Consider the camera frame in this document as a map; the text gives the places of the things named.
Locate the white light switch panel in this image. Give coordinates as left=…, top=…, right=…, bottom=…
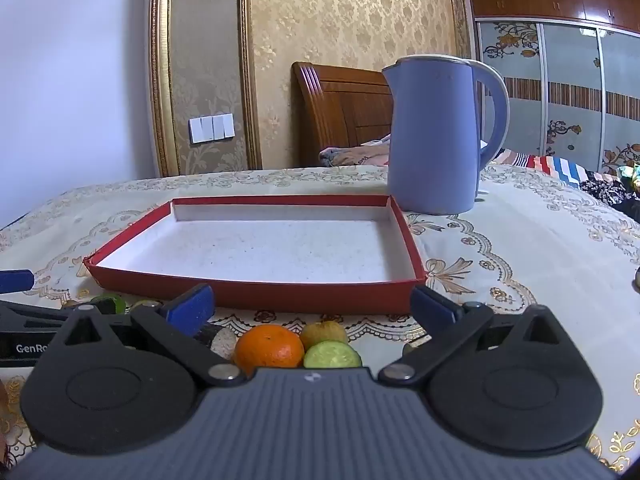
left=189, top=114, right=236, bottom=144

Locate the dark floral cloth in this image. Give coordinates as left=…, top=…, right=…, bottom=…
left=580, top=170, right=640, bottom=211

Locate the small orange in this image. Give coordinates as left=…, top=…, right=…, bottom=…
left=234, top=324, right=306, bottom=377

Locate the cream gold patterned tablecloth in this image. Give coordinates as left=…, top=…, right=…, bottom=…
left=0, top=165, right=640, bottom=476

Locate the short cucumber piece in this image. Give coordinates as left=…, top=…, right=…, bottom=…
left=303, top=341, right=363, bottom=370

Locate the red cardboard tray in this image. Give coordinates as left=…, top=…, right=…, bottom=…
left=82, top=194, right=427, bottom=315

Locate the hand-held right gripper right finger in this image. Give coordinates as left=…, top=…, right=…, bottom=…
left=377, top=284, right=571, bottom=387

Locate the cucumber end half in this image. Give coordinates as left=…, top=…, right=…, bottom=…
left=91, top=294, right=129, bottom=315

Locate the wooden bed headboard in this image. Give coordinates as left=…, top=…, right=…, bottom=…
left=291, top=61, right=396, bottom=168

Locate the gold wall frame moulding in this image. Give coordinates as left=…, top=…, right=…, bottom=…
left=149, top=0, right=263, bottom=178

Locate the blue electric kettle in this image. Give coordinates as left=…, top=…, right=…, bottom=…
left=381, top=55, right=511, bottom=216

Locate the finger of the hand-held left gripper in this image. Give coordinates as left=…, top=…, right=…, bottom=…
left=0, top=299, right=76, bottom=334
left=0, top=269, right=35, bottom=294

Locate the wardrobe with patterned doors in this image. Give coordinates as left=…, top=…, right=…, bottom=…
left=465, top=0, right=640, bottom=176

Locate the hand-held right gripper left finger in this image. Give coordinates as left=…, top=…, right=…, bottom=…
left=55, top=282, right=248, bottom=387

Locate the small brown fruit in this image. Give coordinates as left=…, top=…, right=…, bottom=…
left=300, top=321, right=349, bottom=356

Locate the eggplant piece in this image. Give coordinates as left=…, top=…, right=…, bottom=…
left=197, top=322, right=238, bottom=361

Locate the striped blanket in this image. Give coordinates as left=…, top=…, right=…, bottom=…
left=492, top=149, right=591, bottom=188

